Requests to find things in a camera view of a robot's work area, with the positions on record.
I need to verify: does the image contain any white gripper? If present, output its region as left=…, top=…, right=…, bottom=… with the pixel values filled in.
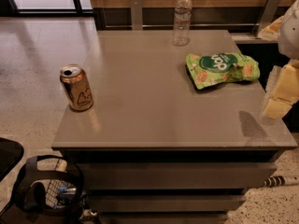
left=258, top=16, right=299, bottom=119

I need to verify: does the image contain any green rice chip bag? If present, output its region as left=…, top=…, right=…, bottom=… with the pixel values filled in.
left=186, top=53, right=260, bottom=90

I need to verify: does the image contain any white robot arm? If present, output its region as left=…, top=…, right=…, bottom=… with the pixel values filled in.
left=258, top=0, right=299, bottom=119

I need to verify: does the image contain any orange soda can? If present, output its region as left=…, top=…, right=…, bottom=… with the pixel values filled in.
left=60, top=64, right=93, bottom=111

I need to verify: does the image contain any striped pole on floor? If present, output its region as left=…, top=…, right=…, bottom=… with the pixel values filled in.
left=263, top=175, right=299, bottom=188

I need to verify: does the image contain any clear plastic water bottle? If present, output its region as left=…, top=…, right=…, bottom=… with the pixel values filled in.
left=172, top=0, right=192, bottom=46

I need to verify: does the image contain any grey drawer cabinet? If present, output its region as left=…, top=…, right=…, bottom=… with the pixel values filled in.
left=52, top=30, right=296, bottom=224

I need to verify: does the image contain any black mesh waste basket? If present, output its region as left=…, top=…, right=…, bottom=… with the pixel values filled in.
left=12, top=155, right=83, bottom=224

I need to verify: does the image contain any black chair seat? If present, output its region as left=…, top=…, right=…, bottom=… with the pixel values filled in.
left=0, top=137, right=24, bottom=182

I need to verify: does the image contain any right metal wall bracket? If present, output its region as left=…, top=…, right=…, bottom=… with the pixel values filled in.
left=252, top=0, right=280, bottom=37

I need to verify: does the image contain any metal wall bracket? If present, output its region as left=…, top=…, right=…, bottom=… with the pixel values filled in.
left=130, top=0, right=143, bottom=30
left=252, top=0, right=280, bottom=37

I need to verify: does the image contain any left metal wall bracket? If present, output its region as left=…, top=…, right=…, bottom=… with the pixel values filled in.
left=130, top=0, right=143, bottom=30

